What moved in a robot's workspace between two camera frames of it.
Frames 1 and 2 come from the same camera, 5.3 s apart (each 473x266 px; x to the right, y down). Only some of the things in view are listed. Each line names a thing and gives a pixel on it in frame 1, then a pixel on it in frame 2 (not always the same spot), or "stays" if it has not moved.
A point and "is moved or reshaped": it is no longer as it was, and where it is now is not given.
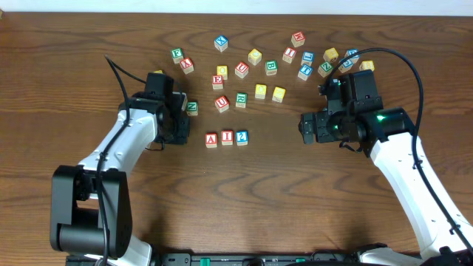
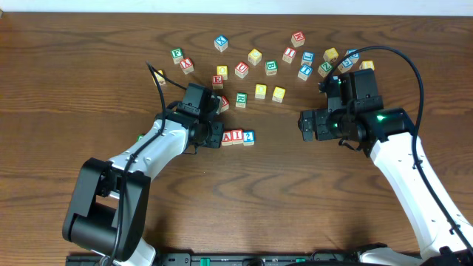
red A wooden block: x=211 y=140 is moved or reshaped
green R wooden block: x=241 y=100 stays
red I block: x=227 y=137 is moved or reshaped
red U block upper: x=242 y=69 stays
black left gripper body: x=183 y=123 -> x=215 y=134
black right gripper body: x=307 y=128 stays
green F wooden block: x=177 y=55 stays
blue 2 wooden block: x=242 y=137 is moved or reshaped
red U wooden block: x=222 y=103 stays
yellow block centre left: x=260 y=91 stays
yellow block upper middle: x=254 y=56 stays
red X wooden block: x=187 y=65 stays
